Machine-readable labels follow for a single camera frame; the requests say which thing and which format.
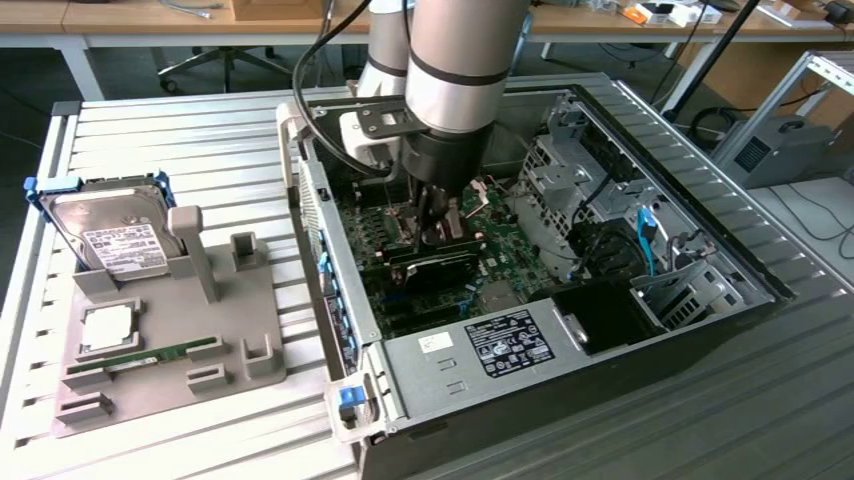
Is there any black office chair base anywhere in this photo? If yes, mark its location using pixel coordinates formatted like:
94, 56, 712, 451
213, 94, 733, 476
157, 45, 304, 94

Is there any metal socket cover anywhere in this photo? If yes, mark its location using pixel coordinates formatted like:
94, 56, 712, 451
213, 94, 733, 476
464, 178, 500, 222

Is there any orange and white box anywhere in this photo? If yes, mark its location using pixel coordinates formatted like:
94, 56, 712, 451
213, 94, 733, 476
624, 2, 677, 25

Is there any blue case latch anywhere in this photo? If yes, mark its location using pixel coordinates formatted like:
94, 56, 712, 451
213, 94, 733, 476
338, 388, 369, 422

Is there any silver perforated drive cage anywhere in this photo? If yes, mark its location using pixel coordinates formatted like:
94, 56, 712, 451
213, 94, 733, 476
517, 133, 642, 242

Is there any green RAM stick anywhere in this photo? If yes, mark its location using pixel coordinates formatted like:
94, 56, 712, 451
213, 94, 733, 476
69, 339, 222, 377

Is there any brown cardboard box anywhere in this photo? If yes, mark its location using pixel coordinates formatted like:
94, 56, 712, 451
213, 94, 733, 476
230, 0, 329, 22

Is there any aluminium profile frame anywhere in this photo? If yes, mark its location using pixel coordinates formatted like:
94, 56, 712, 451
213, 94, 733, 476
711, 49, 854, 167

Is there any silver hard disk drive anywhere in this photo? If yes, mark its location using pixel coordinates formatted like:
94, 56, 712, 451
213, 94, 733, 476
50, 187, 187, 282

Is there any coiled black cable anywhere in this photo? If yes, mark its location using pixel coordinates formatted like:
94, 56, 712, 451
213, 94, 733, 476
689, 106, 744, 147

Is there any grey plastic parts rack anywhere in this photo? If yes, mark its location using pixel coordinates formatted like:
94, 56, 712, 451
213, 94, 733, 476
53, 204, 290, 441

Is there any black stand pole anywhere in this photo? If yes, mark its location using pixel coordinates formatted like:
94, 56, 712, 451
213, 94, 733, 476
660, 0, 764, 122

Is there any black camera cable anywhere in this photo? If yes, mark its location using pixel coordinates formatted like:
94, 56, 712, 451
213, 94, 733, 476
292, 0, 404, 177

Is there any black power wire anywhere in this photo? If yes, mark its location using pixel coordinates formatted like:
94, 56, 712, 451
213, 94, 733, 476
570, 168, 616, 281

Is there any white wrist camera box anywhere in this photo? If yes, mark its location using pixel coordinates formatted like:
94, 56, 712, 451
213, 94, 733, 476
338, 106, 430, 170

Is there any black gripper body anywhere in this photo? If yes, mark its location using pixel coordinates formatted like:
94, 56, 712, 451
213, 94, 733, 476
398, 125, 497, 195

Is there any blue SATA wire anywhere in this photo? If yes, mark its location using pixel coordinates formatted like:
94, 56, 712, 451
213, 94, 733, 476
637, 207, 663, 277

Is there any silver power supply unit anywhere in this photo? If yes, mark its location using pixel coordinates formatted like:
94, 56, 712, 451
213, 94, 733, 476
366, 298, 600, 432

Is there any blue disk caddy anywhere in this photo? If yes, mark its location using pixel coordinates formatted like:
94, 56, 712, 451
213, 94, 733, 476
23, 170, 181, 224

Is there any graphics card with black fan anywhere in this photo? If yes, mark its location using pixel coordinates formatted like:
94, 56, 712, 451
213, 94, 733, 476
398, 251, 484, 298

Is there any black RAM stick with label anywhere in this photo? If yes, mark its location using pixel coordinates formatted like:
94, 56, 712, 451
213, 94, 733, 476
385, 241, 486, 267

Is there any grey chipset heatsink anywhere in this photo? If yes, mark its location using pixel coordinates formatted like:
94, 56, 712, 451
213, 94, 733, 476
478, 281, 524, 312

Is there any white small box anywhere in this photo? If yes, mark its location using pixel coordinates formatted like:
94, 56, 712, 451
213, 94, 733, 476
672, 5, 724, 27

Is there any green motherboard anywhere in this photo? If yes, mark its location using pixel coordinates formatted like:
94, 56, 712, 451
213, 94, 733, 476
332, 172, 576, 341

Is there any silver CPU chip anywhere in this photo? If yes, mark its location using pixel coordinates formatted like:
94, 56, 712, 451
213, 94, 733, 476
81, 305, 139, 351

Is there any grey box machine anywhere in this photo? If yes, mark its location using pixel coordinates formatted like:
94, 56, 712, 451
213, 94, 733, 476
731, 114, 841, 190

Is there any open black PC case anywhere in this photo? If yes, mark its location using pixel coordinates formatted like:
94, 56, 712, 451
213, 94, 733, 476
274, 82, 797, 480

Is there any CPU socket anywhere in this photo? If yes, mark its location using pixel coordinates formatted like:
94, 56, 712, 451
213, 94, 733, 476
392, 210, 430, 250

